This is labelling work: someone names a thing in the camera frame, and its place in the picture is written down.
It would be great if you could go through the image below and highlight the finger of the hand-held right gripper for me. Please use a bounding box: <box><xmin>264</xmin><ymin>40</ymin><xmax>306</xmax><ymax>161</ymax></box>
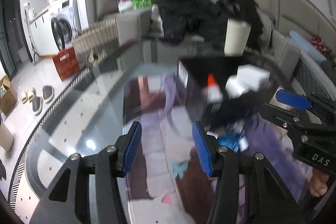
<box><xmin>276</xmin><ymin>90</ymin><xmax>336</xmax><ymax>121</ymax></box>
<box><xmin>259</xmin><ymin>103</ymin><xmax>311</xmax><ymax>135</ymax></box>

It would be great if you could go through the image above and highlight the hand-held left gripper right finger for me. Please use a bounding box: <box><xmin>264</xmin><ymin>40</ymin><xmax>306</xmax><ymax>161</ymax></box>
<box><xmin>192</xmin><ymin>121</ymin><xmax>306</xmax><ymax>224</ymax></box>

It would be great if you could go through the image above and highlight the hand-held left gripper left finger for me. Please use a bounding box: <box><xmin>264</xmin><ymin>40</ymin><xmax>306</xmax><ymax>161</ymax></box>
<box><xmin>29</xmin><ymin>121</ymin><xmax>143</xmax><ymax>224</ymax></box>

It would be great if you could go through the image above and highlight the large white charger plug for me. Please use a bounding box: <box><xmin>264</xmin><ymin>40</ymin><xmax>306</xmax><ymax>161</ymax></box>
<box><xmin>236</xmin><ymin>65</ymin><xmax>271</xmax><ymax>88</ymax></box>

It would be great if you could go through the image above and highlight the small white charger plug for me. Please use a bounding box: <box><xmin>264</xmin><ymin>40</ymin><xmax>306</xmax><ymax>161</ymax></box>
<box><xmin>225</xmin><ymin>76</ymin><xmax>250</xmax><ymax>98</ymax></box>

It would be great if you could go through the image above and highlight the white glue bottle red cap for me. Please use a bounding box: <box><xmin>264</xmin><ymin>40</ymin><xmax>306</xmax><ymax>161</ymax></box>
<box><xmin>206</xmin><ymin>74</ymin><xmax>223</xmax><ymax>104</ymax></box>

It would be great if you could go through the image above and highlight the black storage box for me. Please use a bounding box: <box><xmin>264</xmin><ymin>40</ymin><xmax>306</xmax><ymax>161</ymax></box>
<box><xmin>176</xmin><ymin>55</ymin><xmax>280</xmax><ymax>130</ymax></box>

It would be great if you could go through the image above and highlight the person's right hand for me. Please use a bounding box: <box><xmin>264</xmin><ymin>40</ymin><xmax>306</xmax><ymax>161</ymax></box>
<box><xmin>310</xmin><ymin>169</ymin><xmax>330</xmax><ymax>197</ymax></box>

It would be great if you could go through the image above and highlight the blue plastic packet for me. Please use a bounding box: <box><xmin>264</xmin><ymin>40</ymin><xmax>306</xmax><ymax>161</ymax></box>
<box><xmin>218</xmin><ymin>123</ymin><xmax>248</xmax><ymax>152</ymax></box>

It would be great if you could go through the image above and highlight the quilted bed side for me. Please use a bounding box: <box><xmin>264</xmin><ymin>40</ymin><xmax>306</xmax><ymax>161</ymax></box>
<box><xmin>297</xmin><ymin>51</ymin><xmax>336</xmax><ymax>98</ymax></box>

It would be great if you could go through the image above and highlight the printed desk mat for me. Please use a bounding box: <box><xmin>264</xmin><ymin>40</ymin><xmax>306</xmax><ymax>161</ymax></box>
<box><xmin>123</xmin><ymin>73</ymin><xmax>313</xmax><ymax>224</ymax></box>

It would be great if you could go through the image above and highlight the blue pillow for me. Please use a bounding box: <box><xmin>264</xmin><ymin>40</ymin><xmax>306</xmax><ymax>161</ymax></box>
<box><xmin>289</xmin><ymin>30</ymin><xmax>327</xmax><ymax>63</ymax></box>

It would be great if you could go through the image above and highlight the red patterned cloth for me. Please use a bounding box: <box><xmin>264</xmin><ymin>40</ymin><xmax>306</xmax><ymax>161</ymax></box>
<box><xmin>310</xmin><ymin>34</ymin><xmax>336</xmax><ymax>62</ymax></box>

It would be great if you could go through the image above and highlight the grey garment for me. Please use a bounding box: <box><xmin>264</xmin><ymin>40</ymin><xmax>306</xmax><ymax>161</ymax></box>
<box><xmin>259</xmin><ymin>7</ymin><xmax>276</xmax><ymax>48</ymax></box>

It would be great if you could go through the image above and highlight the white tumbler cup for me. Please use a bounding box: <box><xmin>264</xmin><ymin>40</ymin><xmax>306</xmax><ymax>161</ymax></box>
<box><xmin>224</xmin><ymin>18</ymin><xmax>252</xmax><ymax>56</ymax></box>

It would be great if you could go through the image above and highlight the red paper bag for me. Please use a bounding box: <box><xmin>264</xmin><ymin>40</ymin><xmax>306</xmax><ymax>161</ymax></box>
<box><xmin>52</xmin><ymin>47</ymin><xmax>80</xmax><ymax>81</ymax></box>

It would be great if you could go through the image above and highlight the wicker basket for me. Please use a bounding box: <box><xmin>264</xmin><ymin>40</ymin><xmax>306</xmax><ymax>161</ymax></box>
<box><xmin>71</xmin><ymin>18</ymin><xmax>120</xmax><ymax>56</ymax></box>

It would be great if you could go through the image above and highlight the grey sofa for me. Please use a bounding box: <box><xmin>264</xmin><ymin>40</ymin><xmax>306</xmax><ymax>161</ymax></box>
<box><xmin>115</xmin><ymin>7</ymin><xmax>301</xmax><ymax>75</ymax></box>

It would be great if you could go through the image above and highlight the pile of black clothes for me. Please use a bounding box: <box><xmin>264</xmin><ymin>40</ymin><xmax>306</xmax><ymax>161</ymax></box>
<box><xmin>154</xmin><ymin>0</ymin><xmax>264</xmax><ymax>48</ymax></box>

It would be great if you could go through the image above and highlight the cardboard box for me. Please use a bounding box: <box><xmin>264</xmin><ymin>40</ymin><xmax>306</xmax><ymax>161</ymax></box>
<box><xmin>0</xmin><ymin>74</ymin><xmax>17</xmax><ymax>115</ymax></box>

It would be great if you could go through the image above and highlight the white washing machine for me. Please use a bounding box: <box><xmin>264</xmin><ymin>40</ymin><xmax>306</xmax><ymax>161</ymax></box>
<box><xmin>50</xmin><ymin>0</ymin><xmax>82</xmax><ymax>52</ymax></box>

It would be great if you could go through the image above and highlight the white waste bin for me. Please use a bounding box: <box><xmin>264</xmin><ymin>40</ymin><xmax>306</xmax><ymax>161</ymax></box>
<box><xmin>18</xmin><ymin>47</ymin><xmax>29</xmax><ymax>63</ymax></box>

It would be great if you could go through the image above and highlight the green printed bag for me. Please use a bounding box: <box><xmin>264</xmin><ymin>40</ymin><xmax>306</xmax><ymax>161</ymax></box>
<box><xmin>133</xmin><ymin>0</ymin><xmax>154</xmax><ymax>9</ymax></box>

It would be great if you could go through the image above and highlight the mop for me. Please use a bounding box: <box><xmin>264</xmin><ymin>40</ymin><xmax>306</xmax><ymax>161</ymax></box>
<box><xmin>25</xmin><ymin>2</ymin><xmax>41</xmax><ymax>62</ymax></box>

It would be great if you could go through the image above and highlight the dark glass door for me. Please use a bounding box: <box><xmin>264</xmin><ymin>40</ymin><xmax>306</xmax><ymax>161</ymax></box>
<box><xmin>0</xmin><ymin>0</ymin><xmax>25</xmax><ymax>75</ymax></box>

